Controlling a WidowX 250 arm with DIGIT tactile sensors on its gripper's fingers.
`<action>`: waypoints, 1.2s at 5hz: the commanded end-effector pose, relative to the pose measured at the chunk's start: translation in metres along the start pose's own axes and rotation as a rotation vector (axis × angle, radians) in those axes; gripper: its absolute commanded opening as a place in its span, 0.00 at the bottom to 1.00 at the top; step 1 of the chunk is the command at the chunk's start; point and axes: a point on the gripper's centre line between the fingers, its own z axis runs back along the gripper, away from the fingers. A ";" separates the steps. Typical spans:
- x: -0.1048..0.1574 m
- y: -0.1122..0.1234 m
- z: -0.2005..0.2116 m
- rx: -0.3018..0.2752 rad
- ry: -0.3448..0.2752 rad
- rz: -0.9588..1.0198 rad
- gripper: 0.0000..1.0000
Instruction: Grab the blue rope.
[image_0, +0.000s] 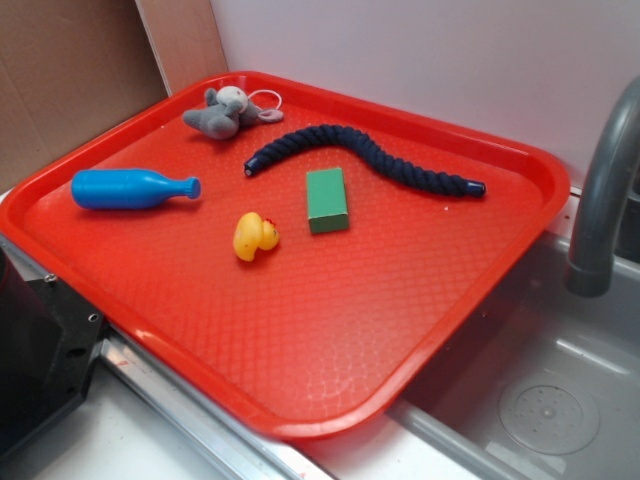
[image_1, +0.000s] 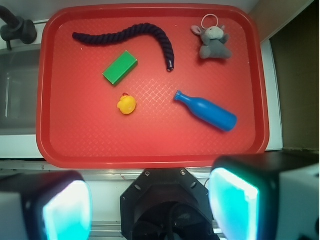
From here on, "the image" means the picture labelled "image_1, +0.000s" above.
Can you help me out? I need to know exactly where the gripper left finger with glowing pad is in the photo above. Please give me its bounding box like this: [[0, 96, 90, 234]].
[[0, 170, 93, 240]]

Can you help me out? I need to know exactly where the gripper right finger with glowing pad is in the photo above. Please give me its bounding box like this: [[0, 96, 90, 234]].
[[208, 152, 320, 240]]

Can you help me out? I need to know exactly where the blue plastic bottle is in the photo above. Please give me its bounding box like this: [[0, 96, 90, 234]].
[[174, 90, 238, 132]]

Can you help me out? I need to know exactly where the yellow rubber duck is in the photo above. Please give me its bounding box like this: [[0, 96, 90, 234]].
[[117, 93, 137, 115]]

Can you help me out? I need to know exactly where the red plastic tray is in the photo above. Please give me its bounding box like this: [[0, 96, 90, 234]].
[[36, 3, 270, 169]]

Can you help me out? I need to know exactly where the steel sink basin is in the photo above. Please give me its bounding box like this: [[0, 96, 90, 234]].
[[0, 49, 40, 136]]

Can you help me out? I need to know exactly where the green rectangular block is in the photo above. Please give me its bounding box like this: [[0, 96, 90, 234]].
[[102, 51, 138, 86]]

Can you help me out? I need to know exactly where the grey plush mouse toy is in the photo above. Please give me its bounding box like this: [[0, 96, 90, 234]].
[[191, 13, 233, 60]]

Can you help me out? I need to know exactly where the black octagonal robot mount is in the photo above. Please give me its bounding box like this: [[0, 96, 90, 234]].
[[119, 168, 219, 240]]

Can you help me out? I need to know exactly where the dark blue twisted rope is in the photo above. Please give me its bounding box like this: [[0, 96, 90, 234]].
[[72, 22, 175, 73]]

